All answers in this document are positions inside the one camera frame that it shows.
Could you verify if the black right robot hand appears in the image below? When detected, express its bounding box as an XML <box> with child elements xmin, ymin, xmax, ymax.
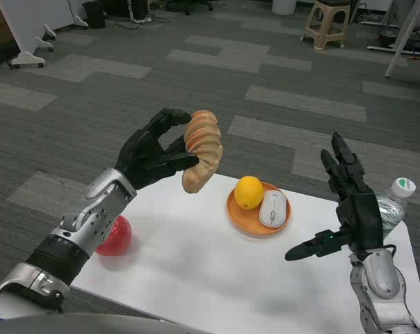
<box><xmin>284</xmin><ymin>132</ymin><xmax>385</xmax><ymax>262</ymax></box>

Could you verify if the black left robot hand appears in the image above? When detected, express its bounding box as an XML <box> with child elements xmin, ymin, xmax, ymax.
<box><xmin>114</xmin><ymin>108</ymin><xmax>200</xmax><ymax>191</ymax></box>

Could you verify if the ridged brown bread loaf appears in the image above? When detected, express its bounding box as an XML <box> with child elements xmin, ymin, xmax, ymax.
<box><xmin>181</xmin><ymin>110</ymin><xmax>224</xmax><ymax>195</ymax></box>

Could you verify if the clear plastic water bottle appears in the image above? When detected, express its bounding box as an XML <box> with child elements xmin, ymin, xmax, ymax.
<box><xmin>375</xmin><ymin>177</ymin><xmax>417</xmax><ymax>239</ymax></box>

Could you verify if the red apple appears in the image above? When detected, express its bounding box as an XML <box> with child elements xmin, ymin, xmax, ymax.
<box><xmin>95</xmin><ymin>214</ymin><xmax>133</xmax><ymax>257</ymax></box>

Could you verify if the white computer mouse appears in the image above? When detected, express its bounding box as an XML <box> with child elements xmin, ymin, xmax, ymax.
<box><xmin>258</xmin><ymin>190</ymin><xmax>289</xmax><ymax>228</ymax></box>

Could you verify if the yellow lemon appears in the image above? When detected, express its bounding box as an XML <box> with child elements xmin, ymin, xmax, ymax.
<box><xmin>234</xmin><ymin>175</ymin><xmax>265</xmax><ymax>211</ymax></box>

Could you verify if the orange round plate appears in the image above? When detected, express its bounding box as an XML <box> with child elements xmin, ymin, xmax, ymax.
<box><xmin>226</xmin><ymin>181</ymin><xmax>292</xmax><ymax>237</ymax></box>

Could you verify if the black waste bin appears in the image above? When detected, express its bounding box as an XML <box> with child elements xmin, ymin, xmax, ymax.
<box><xmin>81</xmin><ymin>0</ymin><xmax>106</xmax><ymax>29</ymax></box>

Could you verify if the black office chair base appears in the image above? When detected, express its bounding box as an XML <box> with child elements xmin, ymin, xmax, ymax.
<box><xmin>165</xmin><ymin>0</ymin><xmax>214</xmax><ymax>16</ymax></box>

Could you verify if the white partition with caster feet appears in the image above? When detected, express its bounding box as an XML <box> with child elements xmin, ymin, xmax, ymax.
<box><xmin>0</xmin><ymin>0</ymin><xmax>90</xmax><ymax>70</ymax></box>

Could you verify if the beige plastic stool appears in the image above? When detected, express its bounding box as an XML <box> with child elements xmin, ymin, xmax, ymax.
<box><xmin>301</xmin><ymin>0</ymin><xmax>352</xmax><ymax>51</ymax></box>

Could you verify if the white waste bin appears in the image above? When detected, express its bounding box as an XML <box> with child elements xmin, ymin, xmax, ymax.
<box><xmin>271</xmin><ymin>0</ymin><xmax>297</xmax><ymax>16</ymax></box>

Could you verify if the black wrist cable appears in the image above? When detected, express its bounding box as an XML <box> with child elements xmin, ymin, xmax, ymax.
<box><xmin>372</xmin><ymin>244</ymin><xmax>398</xmax><ymax>265</ymax></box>

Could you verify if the white power strip with cables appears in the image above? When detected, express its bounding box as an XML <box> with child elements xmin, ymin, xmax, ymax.
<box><xmin>116</xmin><ymin>0</ymin><xmax>172</xmax><ymax>30</ymax></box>

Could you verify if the white desk leg frame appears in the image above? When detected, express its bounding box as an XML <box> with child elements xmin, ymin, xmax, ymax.
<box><xmin>366</xmin><ymin>0</ymin><xmax>420</xmax><ymax>78</ymax></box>

